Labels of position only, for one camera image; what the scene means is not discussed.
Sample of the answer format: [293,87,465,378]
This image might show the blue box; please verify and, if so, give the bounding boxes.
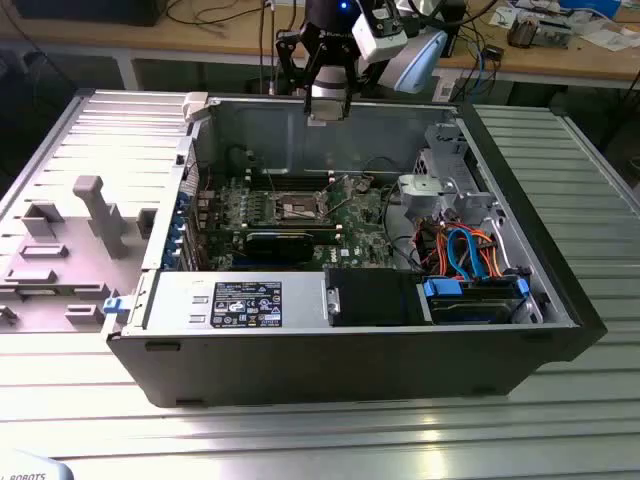
[558,0,622,15]

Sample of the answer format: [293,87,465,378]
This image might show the white printed paper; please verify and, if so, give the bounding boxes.
[489,3,524,27]

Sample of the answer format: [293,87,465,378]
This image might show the grey parts rack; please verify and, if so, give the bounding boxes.
[0,174,160,335]

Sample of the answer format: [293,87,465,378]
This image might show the white paper sheets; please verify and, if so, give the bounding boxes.
[579,28,639,52]

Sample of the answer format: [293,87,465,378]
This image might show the CPU heat sink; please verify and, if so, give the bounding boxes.
[507,13,540,50]

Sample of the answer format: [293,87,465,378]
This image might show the metal socket cover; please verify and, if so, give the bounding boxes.
[319,174,354,221]

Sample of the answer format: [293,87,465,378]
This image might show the silver power supply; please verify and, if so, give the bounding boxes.
[122,271,331,337]

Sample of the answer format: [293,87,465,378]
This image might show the black PC case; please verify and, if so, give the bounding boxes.
[102,88,609,409]

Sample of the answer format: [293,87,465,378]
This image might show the wooden desk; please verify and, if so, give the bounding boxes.
[0,0,640,92]

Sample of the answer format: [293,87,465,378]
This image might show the orange wire bundle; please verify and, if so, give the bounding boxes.
[417,222,505,280]

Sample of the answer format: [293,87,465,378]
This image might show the black graphics card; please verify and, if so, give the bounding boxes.
[243,230,317,265]

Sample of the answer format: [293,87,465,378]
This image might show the black RAM slot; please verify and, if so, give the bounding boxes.
[247,179,335,193]
[247,221,344,237]
[247,171,335,182]

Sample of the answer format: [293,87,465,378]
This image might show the CPU socket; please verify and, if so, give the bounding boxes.
[272,191,324,224]

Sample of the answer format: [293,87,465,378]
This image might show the beige case latch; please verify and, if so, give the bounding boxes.
[181,91,212,124]

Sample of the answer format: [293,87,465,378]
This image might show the black upright box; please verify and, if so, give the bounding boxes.
[435,0,470,60]

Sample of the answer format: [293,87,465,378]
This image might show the silver disk bay cage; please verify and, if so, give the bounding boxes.
[417,121,476,179]

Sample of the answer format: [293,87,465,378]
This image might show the silver CPU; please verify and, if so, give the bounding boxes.
[308,97,348,124]

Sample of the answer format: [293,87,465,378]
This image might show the blue flat wire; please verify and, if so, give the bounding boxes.
[446,226,490,282]

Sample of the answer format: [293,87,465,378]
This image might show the grey metal box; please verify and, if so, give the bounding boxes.
[537,18,574,50]

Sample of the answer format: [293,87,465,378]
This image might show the hard disk in blue carrier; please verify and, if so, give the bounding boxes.
[417,276,532,327]

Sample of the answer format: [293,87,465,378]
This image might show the green motherboard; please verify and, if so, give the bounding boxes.
[195,171,419,274]

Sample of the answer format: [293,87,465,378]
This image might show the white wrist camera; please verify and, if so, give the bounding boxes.
[351,3,409,64]

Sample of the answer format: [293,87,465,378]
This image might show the silver metal bracket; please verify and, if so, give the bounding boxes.
[398,173,502,224]

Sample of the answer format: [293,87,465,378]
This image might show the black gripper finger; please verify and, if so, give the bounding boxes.
[342,48,387,120]
[275,29,322,118]

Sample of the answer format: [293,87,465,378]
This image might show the black computer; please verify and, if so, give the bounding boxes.
[12,0,166,27]

